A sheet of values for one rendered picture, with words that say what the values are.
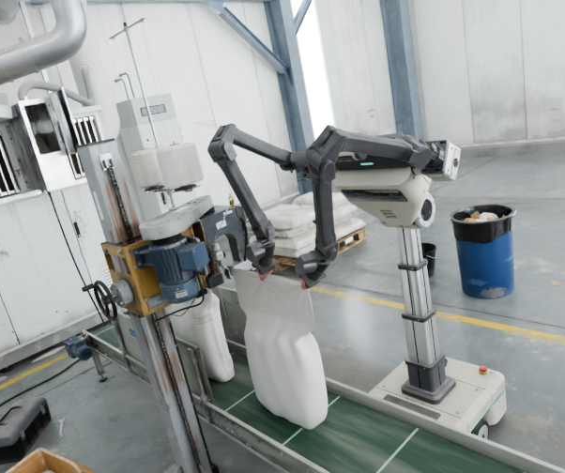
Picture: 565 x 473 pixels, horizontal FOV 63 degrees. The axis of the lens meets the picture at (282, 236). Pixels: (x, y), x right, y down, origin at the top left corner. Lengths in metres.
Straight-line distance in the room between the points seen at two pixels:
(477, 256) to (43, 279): 3.72
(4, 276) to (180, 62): 3.80
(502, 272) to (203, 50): 5.12
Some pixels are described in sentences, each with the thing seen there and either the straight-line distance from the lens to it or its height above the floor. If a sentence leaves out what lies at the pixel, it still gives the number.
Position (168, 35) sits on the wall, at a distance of 7.01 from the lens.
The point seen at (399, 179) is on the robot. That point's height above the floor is 1.40.
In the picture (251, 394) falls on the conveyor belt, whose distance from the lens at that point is 2.53.
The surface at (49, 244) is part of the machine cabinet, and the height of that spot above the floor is 0.97.
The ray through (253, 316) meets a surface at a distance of 2.18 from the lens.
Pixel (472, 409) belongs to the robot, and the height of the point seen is 0.25.
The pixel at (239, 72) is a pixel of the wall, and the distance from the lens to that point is 7.57.
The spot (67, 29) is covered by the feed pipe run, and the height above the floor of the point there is 2.66.
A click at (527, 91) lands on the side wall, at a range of 9.74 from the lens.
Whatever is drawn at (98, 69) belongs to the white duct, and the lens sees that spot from 5.33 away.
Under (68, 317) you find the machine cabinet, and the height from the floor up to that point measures 0.25.
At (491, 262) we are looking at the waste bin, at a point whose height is 0.31.
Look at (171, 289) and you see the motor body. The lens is 1.89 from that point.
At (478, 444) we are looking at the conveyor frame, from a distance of 2.06.
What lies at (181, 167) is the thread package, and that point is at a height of 1.60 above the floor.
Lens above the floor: 1.76
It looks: 16 degrees down
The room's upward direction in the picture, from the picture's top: 12 degrees counter-clockwise
